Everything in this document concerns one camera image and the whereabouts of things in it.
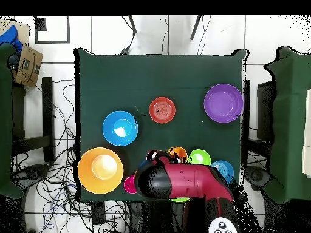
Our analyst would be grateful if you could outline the orange plastic bowl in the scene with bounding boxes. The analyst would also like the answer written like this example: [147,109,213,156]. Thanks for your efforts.
[148,96,176,124]

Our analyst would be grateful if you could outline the small green ribbed bowl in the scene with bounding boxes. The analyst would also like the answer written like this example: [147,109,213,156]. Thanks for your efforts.
[188,149,211,166]

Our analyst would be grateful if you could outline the dark green tablecloth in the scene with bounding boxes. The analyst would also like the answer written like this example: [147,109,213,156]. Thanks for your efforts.
[73,47,250,203]

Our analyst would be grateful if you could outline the green cloth on side table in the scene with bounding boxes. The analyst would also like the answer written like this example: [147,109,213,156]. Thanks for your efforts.
[0,43,24,199]
[264,46,311,204]

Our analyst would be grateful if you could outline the pink plastic cup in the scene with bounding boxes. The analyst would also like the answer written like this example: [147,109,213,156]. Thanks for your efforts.
[123,175,137,195]

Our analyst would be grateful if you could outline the purple plastic bowl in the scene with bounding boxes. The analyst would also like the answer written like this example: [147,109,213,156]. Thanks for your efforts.
[203,83,244,124]

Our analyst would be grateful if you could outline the yellow plastic bowl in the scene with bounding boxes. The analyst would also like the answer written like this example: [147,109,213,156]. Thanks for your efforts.
[77,147,125,195]

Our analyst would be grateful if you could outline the grey base with black knob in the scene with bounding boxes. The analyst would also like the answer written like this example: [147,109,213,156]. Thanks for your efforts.
[14,163,51,182]

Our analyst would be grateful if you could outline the cardboard box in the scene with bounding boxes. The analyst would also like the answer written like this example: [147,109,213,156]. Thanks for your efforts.
[0,19,44,88]

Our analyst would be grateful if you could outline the black square frame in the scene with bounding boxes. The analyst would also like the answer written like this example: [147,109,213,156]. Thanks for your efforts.
[33,16,71,45]

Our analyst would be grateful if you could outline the large blue plastic bowl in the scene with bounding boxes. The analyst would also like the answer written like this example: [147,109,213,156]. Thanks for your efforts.
[102,110,139,147]

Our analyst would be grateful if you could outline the small blue plastic bowl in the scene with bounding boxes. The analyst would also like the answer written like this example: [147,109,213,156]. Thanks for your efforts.
[210,160,235,185]

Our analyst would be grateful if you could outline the orange plastic cup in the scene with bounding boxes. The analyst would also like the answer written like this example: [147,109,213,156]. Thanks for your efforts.
[167,146,188,164]

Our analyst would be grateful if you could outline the tangled floor cables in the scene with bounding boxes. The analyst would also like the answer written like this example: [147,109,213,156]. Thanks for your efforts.
[10,79,129,233]

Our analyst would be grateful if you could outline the blue cloth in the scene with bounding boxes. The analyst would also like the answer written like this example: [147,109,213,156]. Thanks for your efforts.
[0,24,23,53]

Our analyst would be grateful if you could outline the black power strip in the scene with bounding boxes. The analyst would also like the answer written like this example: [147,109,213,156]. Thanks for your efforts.
[91,201,107,226]

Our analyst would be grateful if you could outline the black bench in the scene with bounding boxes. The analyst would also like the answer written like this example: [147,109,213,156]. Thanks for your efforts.
[12,76,56,163]

